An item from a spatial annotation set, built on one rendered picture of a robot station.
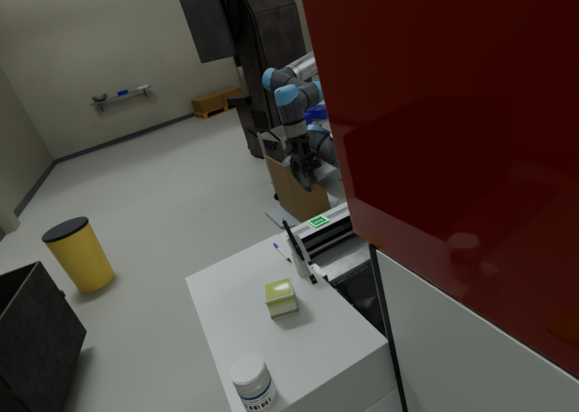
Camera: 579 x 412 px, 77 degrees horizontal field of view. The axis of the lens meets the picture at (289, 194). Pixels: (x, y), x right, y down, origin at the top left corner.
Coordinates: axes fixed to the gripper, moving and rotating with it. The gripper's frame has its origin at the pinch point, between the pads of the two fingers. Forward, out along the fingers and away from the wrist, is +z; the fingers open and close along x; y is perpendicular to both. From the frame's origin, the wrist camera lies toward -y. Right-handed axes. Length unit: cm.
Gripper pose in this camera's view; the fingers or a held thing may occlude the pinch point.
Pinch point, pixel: (308, 188)
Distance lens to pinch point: 127.7
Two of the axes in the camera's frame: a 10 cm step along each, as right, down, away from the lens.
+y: 4.2, 2.7, -8.7
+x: 8.7, -3.9, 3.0
